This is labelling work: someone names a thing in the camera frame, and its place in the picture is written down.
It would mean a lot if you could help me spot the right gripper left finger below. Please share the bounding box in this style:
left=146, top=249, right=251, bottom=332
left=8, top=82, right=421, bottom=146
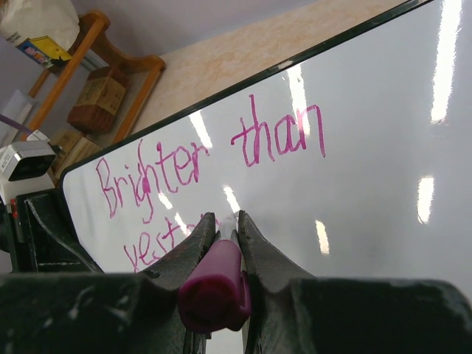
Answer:
left=1, top=212, right=215, bottom=353

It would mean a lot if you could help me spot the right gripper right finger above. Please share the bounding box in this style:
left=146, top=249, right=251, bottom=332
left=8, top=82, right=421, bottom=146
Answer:
left=238, top=212, right=471, bottom=353

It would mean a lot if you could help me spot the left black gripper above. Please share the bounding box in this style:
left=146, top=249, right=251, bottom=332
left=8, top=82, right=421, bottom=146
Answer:
left=1, top=192, right=103, bottom=273

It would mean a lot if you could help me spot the pink capped whiteboard marker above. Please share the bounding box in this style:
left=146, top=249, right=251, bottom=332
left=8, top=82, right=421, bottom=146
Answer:
left=178, top=213, right=252, bottom=333

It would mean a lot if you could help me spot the white whiteboard black frame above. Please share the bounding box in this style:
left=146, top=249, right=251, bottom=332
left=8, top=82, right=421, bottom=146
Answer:
left=60, top=1, right=471, bottom=296

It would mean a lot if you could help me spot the clear plastic box on shelf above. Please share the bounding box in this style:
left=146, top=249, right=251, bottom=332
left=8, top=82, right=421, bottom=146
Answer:
left=1, top=90, right=37, bottom=146

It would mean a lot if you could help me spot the orange wooden shelf rack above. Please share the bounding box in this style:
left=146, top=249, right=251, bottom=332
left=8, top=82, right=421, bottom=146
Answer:
left=29, top=10, right=166, bottom=149

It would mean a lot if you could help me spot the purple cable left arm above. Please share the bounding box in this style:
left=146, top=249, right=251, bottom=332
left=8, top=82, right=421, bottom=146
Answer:
left=0, top=113, right=34, bottom=136

